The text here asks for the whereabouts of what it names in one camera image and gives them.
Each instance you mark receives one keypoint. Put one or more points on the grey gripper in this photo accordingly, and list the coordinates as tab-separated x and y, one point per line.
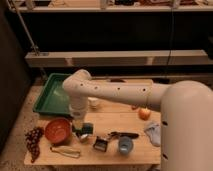
77	127

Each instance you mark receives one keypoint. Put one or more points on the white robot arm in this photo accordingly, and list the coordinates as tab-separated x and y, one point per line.
186	109

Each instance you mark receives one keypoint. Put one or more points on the small white cup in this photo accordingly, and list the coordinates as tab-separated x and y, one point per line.
94	103

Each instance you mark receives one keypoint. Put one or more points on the blue cup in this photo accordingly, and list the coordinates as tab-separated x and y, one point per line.
125	145

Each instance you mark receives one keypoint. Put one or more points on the orange bowl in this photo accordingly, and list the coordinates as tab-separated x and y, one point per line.
58	131

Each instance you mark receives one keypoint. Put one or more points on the green plastic tray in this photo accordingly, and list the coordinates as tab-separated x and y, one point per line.
53	100

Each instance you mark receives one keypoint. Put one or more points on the dark red grape bunch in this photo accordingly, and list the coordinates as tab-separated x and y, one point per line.
32	139

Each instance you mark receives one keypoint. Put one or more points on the orange fruit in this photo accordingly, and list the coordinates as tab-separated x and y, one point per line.
144	113

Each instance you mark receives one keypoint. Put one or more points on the grey cloth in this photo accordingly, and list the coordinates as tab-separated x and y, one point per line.
153	131

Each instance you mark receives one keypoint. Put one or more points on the metal pole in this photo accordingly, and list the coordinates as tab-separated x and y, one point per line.
34	47

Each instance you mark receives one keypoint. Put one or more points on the wooden shelf rack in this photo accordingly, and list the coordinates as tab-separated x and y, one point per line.
104	35

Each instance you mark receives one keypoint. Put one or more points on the black handled tool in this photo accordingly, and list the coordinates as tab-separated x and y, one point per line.
122	134

